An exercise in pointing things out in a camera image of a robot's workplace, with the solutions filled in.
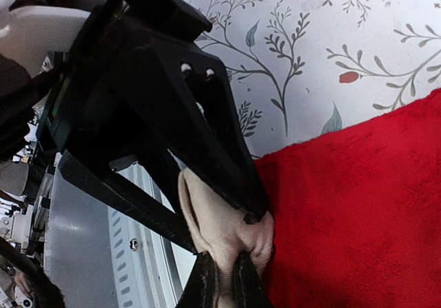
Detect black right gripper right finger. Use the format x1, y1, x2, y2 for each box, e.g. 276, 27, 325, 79
232, 251, 274, 308

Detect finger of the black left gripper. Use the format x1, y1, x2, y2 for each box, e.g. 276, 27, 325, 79
59, 151, 197, 254

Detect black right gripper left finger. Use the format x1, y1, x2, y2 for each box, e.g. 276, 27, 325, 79
177, 251, 217, 308

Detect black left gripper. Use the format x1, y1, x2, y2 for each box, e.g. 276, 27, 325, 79
37, 0, 269, 224

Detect red and beige sock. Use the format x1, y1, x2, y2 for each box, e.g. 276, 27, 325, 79
178, 90, 440, 307

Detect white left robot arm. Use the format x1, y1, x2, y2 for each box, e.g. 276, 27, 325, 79
1, 0, 274, 258

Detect floral patterned table mat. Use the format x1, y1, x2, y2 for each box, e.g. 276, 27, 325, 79
184, 0, 440, 158

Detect slotted aluminium front rail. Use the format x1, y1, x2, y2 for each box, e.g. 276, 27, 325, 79
44, 154, 195, 307

